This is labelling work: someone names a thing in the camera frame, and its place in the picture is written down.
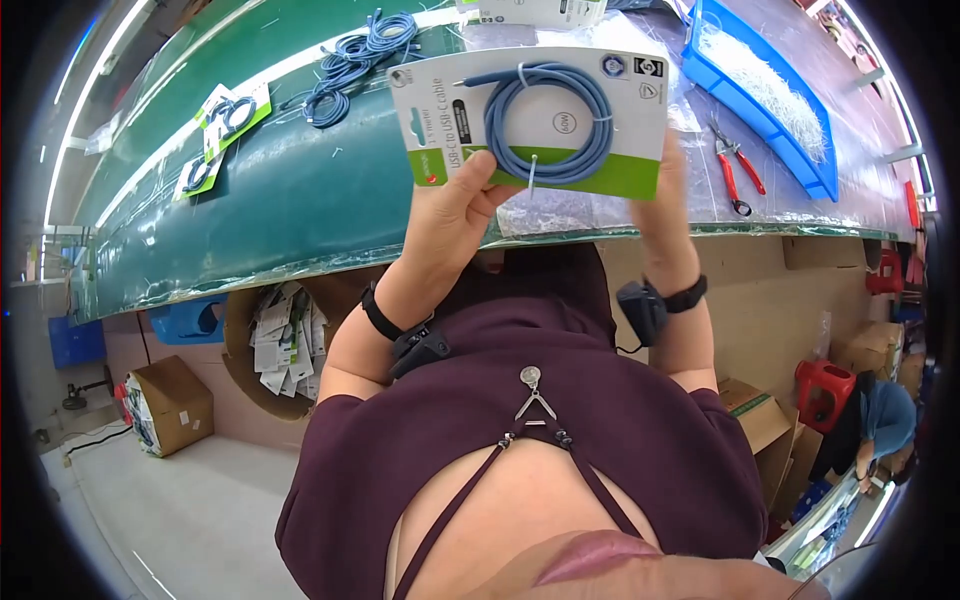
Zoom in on person's left hand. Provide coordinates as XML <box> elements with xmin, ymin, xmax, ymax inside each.
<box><xmin>386</xmin><ymin>148</ymin><xmax>526</xmax><ymax>320</ymax></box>

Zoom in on person's right hand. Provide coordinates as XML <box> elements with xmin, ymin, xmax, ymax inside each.
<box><xmin>628</xmin><ymin>127</ymin><xmax>705</xmax><ymax>292</ymax></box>

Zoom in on person's left thumb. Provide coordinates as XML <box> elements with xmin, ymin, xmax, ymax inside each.
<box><xmin>447</xmin><ymin>148</ymin><xmax>501</xmax><ymax>205</ymax></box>

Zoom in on white green cable packaging card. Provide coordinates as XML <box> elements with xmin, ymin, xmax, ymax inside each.
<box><xmin>386</xmin><ymin>46</ymin><xmax>671</xmax><ymax>202</ymax></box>

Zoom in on green conveyor belt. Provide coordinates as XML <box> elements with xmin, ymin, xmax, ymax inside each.
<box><xmin>71</xmin><ymin>0</ymin><xmax>922</xmax><ymax>325</ymax></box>

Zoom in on stack of white packaging cards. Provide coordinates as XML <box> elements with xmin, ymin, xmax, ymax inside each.
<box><xmin>454</xmin><ymin>0</ymin><xmax>610</xmax><ymax>33</ymax></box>

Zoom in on black wrist band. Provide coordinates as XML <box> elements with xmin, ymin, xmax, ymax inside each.
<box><xmin>615</xmin><ymin>273</ymin><xmax>709</xmax><ymax>348</ymax></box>
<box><xmin>360</xmin><ymin>280</ymin><xmax>453</xmax><ymax>381</ymax></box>

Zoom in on person's body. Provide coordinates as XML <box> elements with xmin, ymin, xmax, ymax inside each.
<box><xmin>273</xmin><ymin>240</ymin><xmax>770</xmax><ymax>600</ymax></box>

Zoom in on pile of discarded white cards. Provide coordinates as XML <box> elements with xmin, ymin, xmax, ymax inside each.
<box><xmin>249</xmin><ymin>280</ymin><xmax>333</xmax><ymax>401</ymax></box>

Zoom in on blue plastic tray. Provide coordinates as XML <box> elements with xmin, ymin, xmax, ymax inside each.
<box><xmin>680</xmin><ymin>0</ymin><xmax>840</xmax><ymax>204</ymax></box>

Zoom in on round cardboard bin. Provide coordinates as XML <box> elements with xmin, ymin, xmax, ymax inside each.
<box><xmin>222</xmin><ymin>264</ymin><xmax>393</xmax><ymax>423</ymax></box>

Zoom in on cardboard box with white label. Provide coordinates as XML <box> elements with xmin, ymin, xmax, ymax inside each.
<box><xmin>122</xmin><ymin>354</ymin><xmax>216</xmax><ymax>459</ymax></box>

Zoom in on open cardboard box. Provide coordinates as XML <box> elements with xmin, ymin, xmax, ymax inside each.
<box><xmin>717</xmin><ymin>377</ymin><xmax>802</xmax><ymax>515</ymax></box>

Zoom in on red plastic stool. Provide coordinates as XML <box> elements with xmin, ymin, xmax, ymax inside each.
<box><xmin>793</xmin><ymin>359</ymin><xmax>858</xmax><ymax>435</ymax></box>
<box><xmin>865</xmin><ymin>247</ymin><xmax>906</xmax><ymax>297</ymax></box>

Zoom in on blue plastic crate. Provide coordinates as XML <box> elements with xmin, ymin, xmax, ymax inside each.
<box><xmin>48</xmin><ymin>314</ymin><xmax>108</xmax><ymax>370</ymax></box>

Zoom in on closed cardboard box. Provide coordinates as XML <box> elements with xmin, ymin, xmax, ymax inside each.
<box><xmin>831</xmin><ymin>321</ymin><xmax>906</xmax><ymax>382</ymax></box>

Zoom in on coiled blue cable on card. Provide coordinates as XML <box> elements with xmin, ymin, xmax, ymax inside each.
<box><xmin>453</xmin><ymin>62</ymin><xmax>616</xmax><ymax>198</ymax></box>

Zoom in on pile of loose blue cables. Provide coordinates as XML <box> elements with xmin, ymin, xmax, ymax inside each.
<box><xmin>279</xmin><ymin>7</ymin><xmax>423</xmax><ymax>130</ymax></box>

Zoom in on packaged blue cable card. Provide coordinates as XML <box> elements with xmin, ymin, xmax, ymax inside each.
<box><xmin>196</xmin><ymin>81</ymin><xmax>273</xmax><ymax>163</ymax></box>
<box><xmin>172</xmin><ymin>152</ymin><xmax>228</xmax><ymax>203</ymax></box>

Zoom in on red handled pliers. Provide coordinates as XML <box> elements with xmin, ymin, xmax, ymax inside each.
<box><xmin>707</xmin><ymin>116</ymin><xmax>768</xmax><ymax>219</ymax></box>

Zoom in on pile of white cable ties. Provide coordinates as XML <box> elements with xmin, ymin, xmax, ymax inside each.
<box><xmin>697</xmin><ymin>18</ymin><xmax>829</xmax><ymax>165</ymax></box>

